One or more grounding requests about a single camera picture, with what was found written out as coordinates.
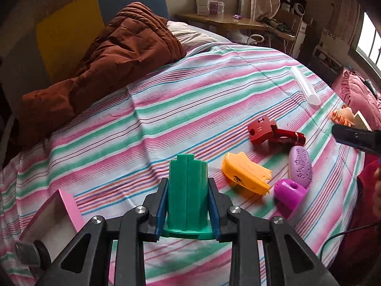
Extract rust brown quilt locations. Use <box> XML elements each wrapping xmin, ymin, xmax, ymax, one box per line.
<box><xmin>19</xmin><ymin>1</ymin><xmax>186</xmax><ymax>148</ymax></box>

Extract yellow-orange plastic punch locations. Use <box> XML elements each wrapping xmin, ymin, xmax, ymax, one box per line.
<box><xmin>221</xmin><ymin>152</ymin><xmax>272</xmax><ymax>196</ymax></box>

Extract pink transparent container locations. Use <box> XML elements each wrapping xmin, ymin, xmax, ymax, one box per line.
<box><xmin>209</xmin><ymin>0</ymin><xmax>225</xmax><ymax>15</ymax></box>

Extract red metal block toy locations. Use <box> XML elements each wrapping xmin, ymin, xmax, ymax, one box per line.
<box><xmin>247</xmin><ymin>116</ymin><xmax>277</xmax><ymax>145</ymax></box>

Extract magenta plastic punch toy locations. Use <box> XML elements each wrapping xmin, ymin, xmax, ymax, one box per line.
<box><xmin>274</xmin><ymin>179</ymin><xmax>307</xmax><ymax>211</ymax></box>

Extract dark grey cylindrical jar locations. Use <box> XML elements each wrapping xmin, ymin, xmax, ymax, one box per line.
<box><xmin>15</xmin><ymin>240</ymin><xmax>52</xmax><ymax>271</ymax></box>

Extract green plastic stamp toy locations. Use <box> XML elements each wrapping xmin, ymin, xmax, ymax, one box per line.
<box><xmin>161</xmin><ymin>154</ymin><xmax>214</xmax><ymax>240</ymax></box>

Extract striped pink green bedsheet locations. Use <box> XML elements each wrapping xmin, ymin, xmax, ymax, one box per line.
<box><xmin>1</xmin><ymin>43</ymin><xmax>364</xmax><ymax>285</ymax></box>

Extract purple oval embossed case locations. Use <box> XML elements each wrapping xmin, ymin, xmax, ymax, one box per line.
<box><xmin>288</xmin><ymin>146</ymin><xmax>313</xmax><ymax>189</ymax></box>

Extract pink pillow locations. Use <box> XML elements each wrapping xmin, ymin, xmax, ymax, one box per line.
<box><xmin>331</xmin><ymin>67</ymin><xmax>380</xmax><ymax>130</ymax></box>

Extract white box on table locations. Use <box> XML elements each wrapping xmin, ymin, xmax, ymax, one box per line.
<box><xmin>196</xmin><ymin>0</ymin><xmax>209</xmax><ymax>16</ymax></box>

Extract pink white shallow tray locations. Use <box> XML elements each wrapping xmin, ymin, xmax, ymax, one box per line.
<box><xmin>19</xmin><ymin>189</ymin><xmax>85</xmax><ymax>261</ymax></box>

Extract wooden bedside table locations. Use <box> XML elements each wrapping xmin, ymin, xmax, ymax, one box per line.
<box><xmin>174</xmin><ymin>14</ymin><xmax>295</xmax><ymax>41</ymax></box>

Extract person's right hand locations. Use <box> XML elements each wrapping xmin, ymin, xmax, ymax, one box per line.
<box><xmin>373</xmin><ymin>168</ymin><xmax>381</xmax><ymax>220</ymax></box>

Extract orange hair claw clip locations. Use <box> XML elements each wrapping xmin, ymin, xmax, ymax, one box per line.
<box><xmin>329</xmin><ymin>105</ymin><xmax>355</xmax><ymax>127</ymax></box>

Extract white cylindrical tube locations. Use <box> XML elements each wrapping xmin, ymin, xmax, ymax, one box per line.
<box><xmin>290</xmin><ymin>66</ymin><xmax>321</xmax><ymax>106</ymax></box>

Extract grey yellow blue headboard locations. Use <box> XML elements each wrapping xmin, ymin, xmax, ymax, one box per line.
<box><xmin>1</xmin><ymin>0</ymin><xmax>169</xmax><ymax>113</ymax></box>

